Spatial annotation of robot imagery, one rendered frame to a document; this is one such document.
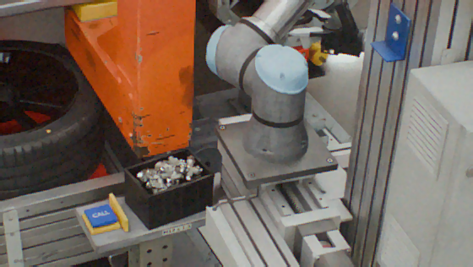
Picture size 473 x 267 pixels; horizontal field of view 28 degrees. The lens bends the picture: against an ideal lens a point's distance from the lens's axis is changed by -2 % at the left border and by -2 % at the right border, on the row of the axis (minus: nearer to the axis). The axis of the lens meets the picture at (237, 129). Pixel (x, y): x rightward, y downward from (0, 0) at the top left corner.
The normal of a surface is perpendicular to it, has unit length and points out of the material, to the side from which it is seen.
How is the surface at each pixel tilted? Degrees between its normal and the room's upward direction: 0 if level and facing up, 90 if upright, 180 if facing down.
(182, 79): 90
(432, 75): 0
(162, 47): 90
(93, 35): 0
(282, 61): 7
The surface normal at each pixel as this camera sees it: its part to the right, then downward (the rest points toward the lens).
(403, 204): -0.94, 0.16
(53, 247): 0.44, 0.53
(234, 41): -0.30, -0.49
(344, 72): 0.05, -0.82
